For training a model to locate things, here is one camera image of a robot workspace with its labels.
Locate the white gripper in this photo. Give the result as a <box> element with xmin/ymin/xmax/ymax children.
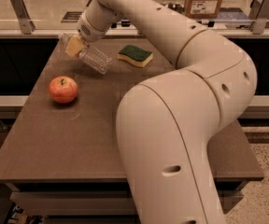
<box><xmin>65</xmin><ymin>9</ymin><xmax>108</xmax><ymax>57</ymax></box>

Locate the clear plastic water bottle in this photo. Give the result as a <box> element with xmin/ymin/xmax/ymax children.
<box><xmin>59</xmin><ymin>34</ymin><xmax>112</xmax><ymax>75</ymax></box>

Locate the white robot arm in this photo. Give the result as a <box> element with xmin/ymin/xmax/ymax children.
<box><xmin>78</xmin><ymin>0</ymin><xmax>257</xmax><ymax>224</ymax></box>

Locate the red apple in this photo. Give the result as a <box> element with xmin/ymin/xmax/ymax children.
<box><xmin>49</xmin><ymin>77</ymin><xmax>78</xmax><ymax>104</ymax></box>

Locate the green and yellow sponge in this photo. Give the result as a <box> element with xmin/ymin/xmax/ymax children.
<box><xmin>118</xmin><ymin>45</ymin><xmax>153</xmax><ymax>68</ymax></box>

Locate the cardboard box with label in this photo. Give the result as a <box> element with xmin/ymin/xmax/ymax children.
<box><xmin>185</xmin><ymin>0</ymin><xmax>222</xmax><ymax>19</ymax></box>

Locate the left metal railing bracket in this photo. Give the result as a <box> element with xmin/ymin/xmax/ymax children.
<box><xmin>10</xmin><ymin>0</ymin><xmax>35</xmax><ymax>35</ymax></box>

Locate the metal railing bracket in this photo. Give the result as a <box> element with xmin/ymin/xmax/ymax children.
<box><xmin>250</xmin><ymin>0</ymin><xmax>269</xmax><ymax>35</ymax></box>
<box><xmin>10</xmin><ymin>0</ymin><xmax>35</xmax><ymax>35</ymax></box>

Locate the right metal railing bracket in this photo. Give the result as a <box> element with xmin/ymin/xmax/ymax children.
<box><xmin>250</xmin><ymin>0</ymin><xmax>269</xmax><ymax>35</ymax></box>

